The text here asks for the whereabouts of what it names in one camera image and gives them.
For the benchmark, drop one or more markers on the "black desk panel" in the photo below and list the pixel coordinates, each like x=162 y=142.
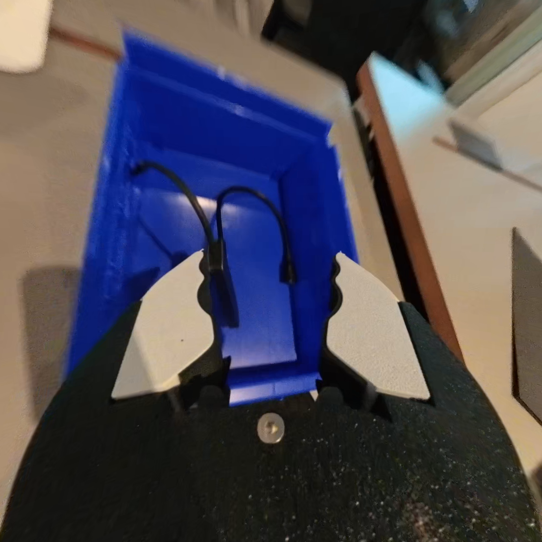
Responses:
x=529 y=317

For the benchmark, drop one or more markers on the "blue plastic bin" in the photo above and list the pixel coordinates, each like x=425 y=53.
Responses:
x=190 y=127

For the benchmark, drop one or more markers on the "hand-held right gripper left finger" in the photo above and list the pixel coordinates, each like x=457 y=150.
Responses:
x=165 y=338

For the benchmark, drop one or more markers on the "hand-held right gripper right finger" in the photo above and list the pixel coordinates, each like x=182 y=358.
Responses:
x=372 y=338

